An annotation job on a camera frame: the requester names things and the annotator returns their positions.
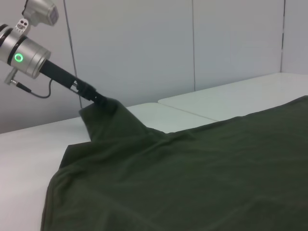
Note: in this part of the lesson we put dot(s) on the dark green t-shirt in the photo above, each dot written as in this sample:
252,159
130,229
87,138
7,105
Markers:
192,173

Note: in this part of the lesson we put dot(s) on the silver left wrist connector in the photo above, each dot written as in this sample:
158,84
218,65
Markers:
10,78

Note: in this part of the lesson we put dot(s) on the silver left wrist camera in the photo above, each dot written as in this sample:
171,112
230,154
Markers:
43,12

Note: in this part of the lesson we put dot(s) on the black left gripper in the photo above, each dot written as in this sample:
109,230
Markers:
62,73

